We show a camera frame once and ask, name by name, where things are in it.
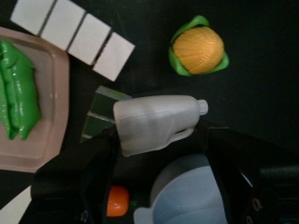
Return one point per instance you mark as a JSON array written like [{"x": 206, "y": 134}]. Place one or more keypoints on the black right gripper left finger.
[{"x": 74, "y": 178}]

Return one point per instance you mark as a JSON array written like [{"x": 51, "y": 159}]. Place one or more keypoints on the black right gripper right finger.
[{"x": 248, "y": 163}]

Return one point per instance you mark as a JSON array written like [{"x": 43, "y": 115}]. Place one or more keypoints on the white toy detergent bottle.
[{"x": 155, "y": 122}]

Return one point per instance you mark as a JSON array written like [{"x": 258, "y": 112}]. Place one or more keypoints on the orange toy fruit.
[{"x": 118, "y": 201}]

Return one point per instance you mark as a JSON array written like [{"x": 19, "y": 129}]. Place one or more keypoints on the light blue toy pot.
[{"x": 191, "y": 195}]

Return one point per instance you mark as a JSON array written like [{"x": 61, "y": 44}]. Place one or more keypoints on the pink plastic tray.
[{"x": 51, "y": 116}]

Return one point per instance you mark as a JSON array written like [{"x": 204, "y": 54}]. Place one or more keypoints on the green toy pea pod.
[{"x": 17, "y": 90}]

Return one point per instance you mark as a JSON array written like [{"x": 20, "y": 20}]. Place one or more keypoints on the yellow toy corn green husk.
[{"x": 198, "y": 49}]

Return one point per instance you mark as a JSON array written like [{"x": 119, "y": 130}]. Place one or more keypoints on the white segmented block strip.
[{"x": 74, "y": 36}]

